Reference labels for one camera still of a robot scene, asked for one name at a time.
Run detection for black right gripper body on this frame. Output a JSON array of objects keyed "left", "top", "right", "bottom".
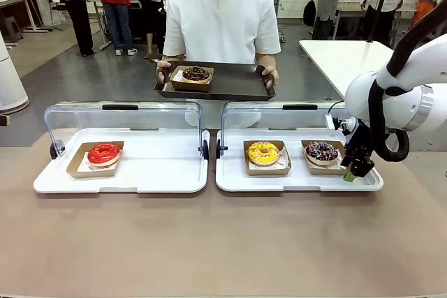
[{"left": 344, "top": 119, "right": 375, "bottom": 165}]

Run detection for dark brown serving tray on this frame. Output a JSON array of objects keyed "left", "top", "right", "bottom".
[{"left": 153, "top": 60, "right": 277, "bottom": 102}]

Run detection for brown cardboard donut tray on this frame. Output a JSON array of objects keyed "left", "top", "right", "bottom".
[
  {"left": 170, "top": 65, "right": 215, "bottom": 92},
  {"left": 243, "top": 140, "right": 293, "bottom": 177},
  {"left": 300, "top": 139, "right": 350, "bottom": 177},
  {"left": 66, "top": 140, "right": 126, "bottom": 179}
]

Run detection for chocolate donut with nut bits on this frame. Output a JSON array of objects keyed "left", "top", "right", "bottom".
[{"left": 181, "top": 65, "right": 213, "bottom": 84}]

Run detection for person's left forearm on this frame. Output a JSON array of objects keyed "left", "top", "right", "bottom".
[{"left": 256, "top": 52, "right": 277, "bottom": 68}]

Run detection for dark donut with coloured sprinkles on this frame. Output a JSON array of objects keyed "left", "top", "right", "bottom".
[{"left": 305, "top": 140, "right": 340, "bottom": 167}]

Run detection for yellow glazed sprinkled donut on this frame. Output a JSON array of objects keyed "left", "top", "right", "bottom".
[{"left": 247, "top": 140, "right": 280, "bottom": 166}]

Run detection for person in white shirt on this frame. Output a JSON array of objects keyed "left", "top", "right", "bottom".
[{"left": 163, "top": 0, "right": 282, "bottom": 128}]

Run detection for red glazed donut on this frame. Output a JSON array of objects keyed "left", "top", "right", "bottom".
[{"left": 87, "top": 142, "right": 122, "bottom": 168}]

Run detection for person's left hand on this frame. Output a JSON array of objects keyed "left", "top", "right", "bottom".
[{"left": 261, "top": 64, "right": 280, "bottom": 88}]

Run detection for person's right hand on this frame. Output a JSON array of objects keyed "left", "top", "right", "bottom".
[{"left": 156, "top": 59, "right": 173, "bottom": 84}]

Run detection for white display tray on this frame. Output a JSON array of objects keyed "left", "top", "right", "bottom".
[
  {"left": 33, "top": 127, "right": 210, "bottom": 194},
  {"left": 215, "top": 128, "right": 384, "bottom": 193}
]

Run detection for white background table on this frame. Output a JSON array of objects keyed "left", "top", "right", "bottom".
[{"left": 298, "top": 38, "right": 395, "bottom": 100}]

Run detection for clear plastic tray lid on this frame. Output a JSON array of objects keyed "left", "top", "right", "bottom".
[
  {"left": 221, "top": 100, "right": 350, "bottom": 149},
  {"left": 43, "top": 100, "right": 205, "bottom": 158}
]

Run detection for black tripod pole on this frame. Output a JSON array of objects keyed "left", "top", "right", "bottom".
[{"left": 365, "top": 0, "right": 397, "bottom": 43}]

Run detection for bystander in beige skirt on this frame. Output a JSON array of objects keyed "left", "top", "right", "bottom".
[{"left": 312, "top": 0, "right": 344, "bottom": 41}]

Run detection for black lid hinge knob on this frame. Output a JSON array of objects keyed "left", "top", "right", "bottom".
[{"left": 50, "top": 140, "right": 66, "bottom": 160}]

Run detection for bystander in dark blue top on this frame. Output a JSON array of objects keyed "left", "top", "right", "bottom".
[{"left": 43, "top": 0, "right": 96, "bottom": 57}]

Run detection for white cylindrical appliance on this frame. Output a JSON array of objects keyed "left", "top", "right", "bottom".
[{"left": 0, "top": 31, "right": 31, "bottom": 114}]

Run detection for grey plastic stool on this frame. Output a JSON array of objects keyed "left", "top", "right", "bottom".
[{"left": 1, "top": 18, "right": 24, "bottom": 47}]

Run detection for black corrugated cable hose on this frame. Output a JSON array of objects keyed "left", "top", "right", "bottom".
[{"left": 368, "top": 6, "right": 447, "bottom": 163}]

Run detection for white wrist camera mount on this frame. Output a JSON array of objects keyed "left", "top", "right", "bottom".
[{"left": 325, "top": 113, "right": 357, "bottom": 135}]

